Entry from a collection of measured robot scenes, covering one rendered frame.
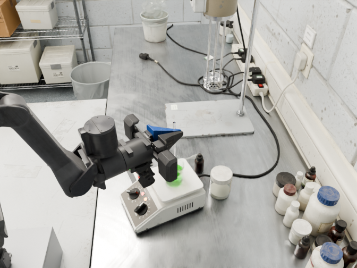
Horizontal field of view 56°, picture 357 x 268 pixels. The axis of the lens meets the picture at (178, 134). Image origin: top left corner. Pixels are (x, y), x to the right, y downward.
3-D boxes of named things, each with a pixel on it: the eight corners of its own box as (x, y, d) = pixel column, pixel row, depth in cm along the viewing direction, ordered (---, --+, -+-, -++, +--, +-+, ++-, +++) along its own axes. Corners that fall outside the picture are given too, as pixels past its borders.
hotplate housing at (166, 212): (136, 236, 84) (133, 217, 79) (119, 199, 93) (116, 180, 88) (212, 206, 92) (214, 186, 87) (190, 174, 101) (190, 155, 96)
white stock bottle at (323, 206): (296, 228, 86) (309, 195, 78) (305, 209, 91) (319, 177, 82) (324, 242, 83) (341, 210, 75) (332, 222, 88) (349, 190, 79)
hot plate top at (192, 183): (162, 204, 82) (162, 202, 82) (144, 172, 90) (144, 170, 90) (204, 188, 86) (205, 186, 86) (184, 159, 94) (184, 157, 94)
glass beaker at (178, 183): (159, 183, 87) (158, 160, 82) (173, 172, 90) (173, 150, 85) (176, 195, 84) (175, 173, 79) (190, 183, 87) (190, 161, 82)
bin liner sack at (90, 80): (77, 132, 255) (66, 85, 228) (82, 107, 280) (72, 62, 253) (121, 129, 257) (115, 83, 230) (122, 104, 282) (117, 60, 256)
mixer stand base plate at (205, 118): (168, 139, 113) (168, 136, 112) (164, 105, 128) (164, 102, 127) (255, 133, 115) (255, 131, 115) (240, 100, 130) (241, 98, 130)
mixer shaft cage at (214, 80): (204, 91, 110) (209, 16, 94) (201, 80, 115) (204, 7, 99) (224, 90, 110) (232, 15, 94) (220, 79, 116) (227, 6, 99)
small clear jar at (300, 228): (308, 248, 82) (313, 235, 79) (288, 245, 82) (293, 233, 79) (305, 232, 85) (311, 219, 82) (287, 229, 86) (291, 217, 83)
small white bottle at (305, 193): (304, 213, 90) (313, 192, 84) (293, 206, 92) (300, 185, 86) (311, 206, 92) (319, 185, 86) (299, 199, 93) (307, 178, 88)
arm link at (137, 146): (99, 124, 73) (102, 145, 77) (142, 176, 61) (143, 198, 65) (132, 111, 77) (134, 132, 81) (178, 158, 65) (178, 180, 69)
